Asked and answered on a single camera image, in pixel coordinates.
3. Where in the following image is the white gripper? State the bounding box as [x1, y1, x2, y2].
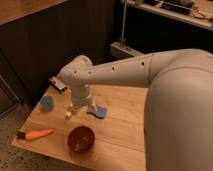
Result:
[65, 85, 96, 118]

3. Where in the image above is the orange carrot-like pepper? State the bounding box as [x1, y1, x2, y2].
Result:
[16, 129, 54, 141]

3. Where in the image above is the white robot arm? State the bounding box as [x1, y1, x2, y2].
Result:
[57, 49, 213, 171]

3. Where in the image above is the blue sponge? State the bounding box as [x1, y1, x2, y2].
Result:
[87, 105, 107, 119]

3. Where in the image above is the red-brown bowl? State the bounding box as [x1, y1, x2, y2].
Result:
[67, 126, 95, 153]

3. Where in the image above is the blue cup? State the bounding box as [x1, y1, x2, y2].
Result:
[40, 96, 54, 111]

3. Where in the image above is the wooden cabinet counter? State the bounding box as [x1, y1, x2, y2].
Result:
[0, 0, 116, 104]

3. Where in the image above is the metal shelf rack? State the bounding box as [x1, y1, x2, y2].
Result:
[110, 0, 213, 59]

